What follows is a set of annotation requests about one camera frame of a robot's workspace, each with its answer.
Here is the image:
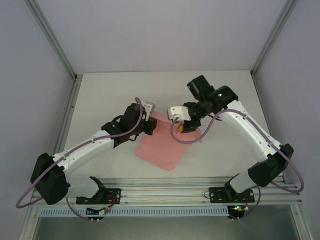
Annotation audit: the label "pink paper box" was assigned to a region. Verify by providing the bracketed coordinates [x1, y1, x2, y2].
[134, 111, 204, 172]

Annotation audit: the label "aluminium mounting rails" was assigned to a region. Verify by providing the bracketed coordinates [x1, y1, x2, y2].
[29, 177, 304, 206]

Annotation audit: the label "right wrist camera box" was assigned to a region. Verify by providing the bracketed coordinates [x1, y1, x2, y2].
[166, 105, 191, 121]

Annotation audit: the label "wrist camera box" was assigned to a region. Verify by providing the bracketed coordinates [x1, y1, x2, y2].
[143, 100, 157, 116]
[166, 105, 191, 121]

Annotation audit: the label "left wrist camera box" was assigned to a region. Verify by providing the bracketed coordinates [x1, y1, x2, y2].
[143, 100, 157, 116]

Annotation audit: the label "aluminium table side rail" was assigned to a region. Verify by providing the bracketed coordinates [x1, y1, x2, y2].
[42, 74, 83, 187]
[251, 73, 286, 183]

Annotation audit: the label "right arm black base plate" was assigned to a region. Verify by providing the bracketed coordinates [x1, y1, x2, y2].
[208, 186, 256, 204]

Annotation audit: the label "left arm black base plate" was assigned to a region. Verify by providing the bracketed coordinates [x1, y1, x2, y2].
[75, 187, 122, 206]

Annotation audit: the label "light blue slotted cable duct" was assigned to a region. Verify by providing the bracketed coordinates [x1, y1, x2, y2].
[39, 205, 230, 218]

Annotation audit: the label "aluminium frame post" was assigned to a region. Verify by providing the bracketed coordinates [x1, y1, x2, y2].
[250, 0, 299, 77]
[24, 0, 78, 81]

